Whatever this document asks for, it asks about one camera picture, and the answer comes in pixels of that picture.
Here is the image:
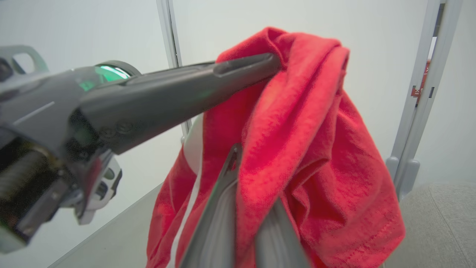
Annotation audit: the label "red wall sign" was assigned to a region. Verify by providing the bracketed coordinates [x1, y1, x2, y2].
[411, 61, 434, 105]

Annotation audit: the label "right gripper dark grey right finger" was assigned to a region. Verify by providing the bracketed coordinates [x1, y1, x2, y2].
[255, 199, 311, 268]

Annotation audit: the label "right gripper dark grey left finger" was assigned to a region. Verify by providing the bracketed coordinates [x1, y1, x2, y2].
[178, 143, 244, 268]

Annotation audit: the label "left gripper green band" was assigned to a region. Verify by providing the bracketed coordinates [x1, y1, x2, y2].
[0, 45, 142, 253]

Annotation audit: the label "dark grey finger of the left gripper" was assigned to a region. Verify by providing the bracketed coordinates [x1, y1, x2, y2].
[125, 52, 282, 88]
[79, 71, 279, 155]

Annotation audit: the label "grey partition post with foot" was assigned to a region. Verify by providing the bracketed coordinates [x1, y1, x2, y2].
[396, 0, 464, 201]

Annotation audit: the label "grey partition post foot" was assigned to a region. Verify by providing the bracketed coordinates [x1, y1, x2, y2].
[386, 0, 444, 180]

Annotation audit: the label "red garment with white trim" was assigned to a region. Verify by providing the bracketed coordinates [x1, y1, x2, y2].
[146, 26, 406, 268]

